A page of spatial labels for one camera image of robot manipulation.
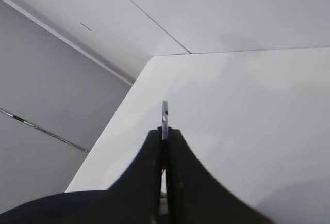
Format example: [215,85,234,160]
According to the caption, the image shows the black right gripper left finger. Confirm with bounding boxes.
[74,129,162,223]

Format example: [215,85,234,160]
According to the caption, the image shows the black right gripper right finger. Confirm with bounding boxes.
[166,128,273,223]

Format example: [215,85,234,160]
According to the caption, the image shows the navy insulated lunch bag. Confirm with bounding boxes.
[0,100,171,224]

